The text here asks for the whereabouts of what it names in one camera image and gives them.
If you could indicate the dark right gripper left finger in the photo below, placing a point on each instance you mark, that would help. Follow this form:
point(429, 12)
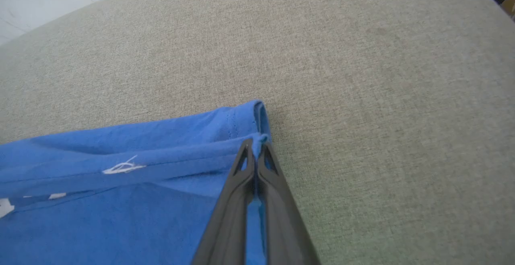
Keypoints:
point(229, 224)

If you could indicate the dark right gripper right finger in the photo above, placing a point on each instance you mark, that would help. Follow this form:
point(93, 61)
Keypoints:
point(285, 229)

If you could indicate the blue white sports jersey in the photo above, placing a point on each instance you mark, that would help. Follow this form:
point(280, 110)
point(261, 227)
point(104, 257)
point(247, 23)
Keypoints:
point(120, 224)

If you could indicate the grey fabric sofa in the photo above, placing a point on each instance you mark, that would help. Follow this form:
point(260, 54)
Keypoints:
point(382, 116)

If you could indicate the brown cardboard box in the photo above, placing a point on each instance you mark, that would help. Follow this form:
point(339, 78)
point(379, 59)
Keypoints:
point(510, 3)

